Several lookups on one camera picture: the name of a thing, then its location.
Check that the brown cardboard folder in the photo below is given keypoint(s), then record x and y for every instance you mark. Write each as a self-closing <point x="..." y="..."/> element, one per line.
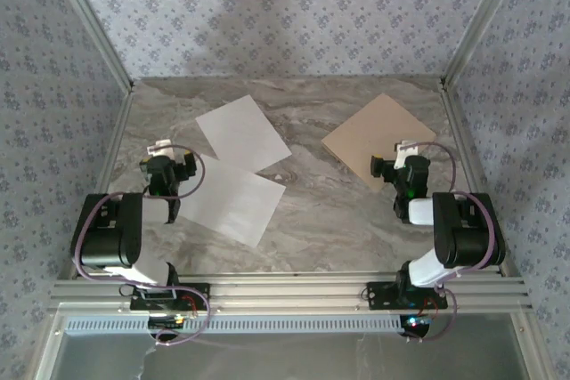
<point x="387" y="131"/>

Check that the white paper sheet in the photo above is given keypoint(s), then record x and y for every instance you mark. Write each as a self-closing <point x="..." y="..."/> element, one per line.
<point x="236" y="206"/>
<point x="242" y="135"/>

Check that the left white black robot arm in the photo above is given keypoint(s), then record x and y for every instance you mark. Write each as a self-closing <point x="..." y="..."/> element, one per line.
<point x="107" y="237"/>

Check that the aluminium table side rail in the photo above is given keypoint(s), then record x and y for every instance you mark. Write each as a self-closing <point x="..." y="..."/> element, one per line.
<point x="116" y="126"/>
<point x="463" y="139"/>

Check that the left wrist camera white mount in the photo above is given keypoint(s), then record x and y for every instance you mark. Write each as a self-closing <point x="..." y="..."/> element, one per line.
<point x="161" y="147"/>

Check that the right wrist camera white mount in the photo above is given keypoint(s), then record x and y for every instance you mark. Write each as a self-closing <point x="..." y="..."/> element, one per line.
<point x="403" y="153"/>

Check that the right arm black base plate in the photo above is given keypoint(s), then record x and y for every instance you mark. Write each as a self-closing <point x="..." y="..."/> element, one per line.
<point x="378" y="297"/>

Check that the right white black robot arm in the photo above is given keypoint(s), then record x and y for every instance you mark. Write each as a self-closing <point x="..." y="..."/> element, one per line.
<point x="467" y="237"/>

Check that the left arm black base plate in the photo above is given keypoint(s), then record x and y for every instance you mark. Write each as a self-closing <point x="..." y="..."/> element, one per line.
<point x="202" y="288"/>

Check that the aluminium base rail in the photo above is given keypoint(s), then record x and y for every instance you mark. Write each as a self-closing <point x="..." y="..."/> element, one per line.
<point x="289" y="293"/>

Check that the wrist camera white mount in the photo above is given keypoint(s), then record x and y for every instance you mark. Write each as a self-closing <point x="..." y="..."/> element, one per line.
<point x="161" y="147"/>
<point x="403" y="153"/>

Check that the aluminium frame post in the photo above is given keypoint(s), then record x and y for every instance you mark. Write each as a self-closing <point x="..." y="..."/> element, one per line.
<point x="89" y="19"/>
<point x="483" y="19"/>

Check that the grey sheet metal panel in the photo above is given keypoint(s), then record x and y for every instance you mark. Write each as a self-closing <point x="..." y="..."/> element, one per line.
<point x="289" y="358"/>

